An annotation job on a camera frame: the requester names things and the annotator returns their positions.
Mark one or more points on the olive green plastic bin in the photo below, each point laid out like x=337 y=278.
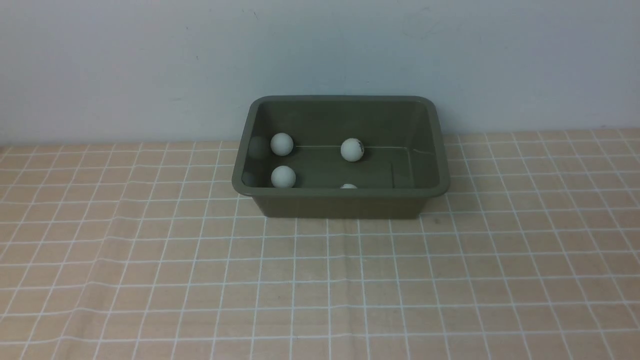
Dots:
x=403 y=167

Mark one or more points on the orange checkered tablecloth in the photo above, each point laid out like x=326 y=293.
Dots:
x=143 y=251

